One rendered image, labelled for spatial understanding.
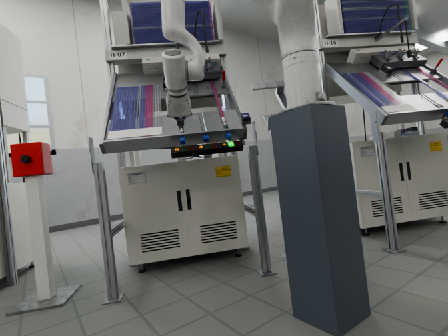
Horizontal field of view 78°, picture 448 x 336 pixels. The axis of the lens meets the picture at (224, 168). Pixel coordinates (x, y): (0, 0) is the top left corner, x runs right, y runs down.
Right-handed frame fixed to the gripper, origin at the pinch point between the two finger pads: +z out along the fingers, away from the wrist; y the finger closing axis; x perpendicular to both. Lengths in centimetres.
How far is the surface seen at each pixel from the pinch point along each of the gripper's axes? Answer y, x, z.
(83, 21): -122, 371, 67
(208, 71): 21, 56, 4
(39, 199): -72, -3, 35
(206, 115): 13.9, 19.0, 10.2
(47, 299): -73, -38, 69
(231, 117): 26.4, 15.2, 10.2
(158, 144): -11.6, 2.3, 12.6
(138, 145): -20.8, 2.3, 12.2
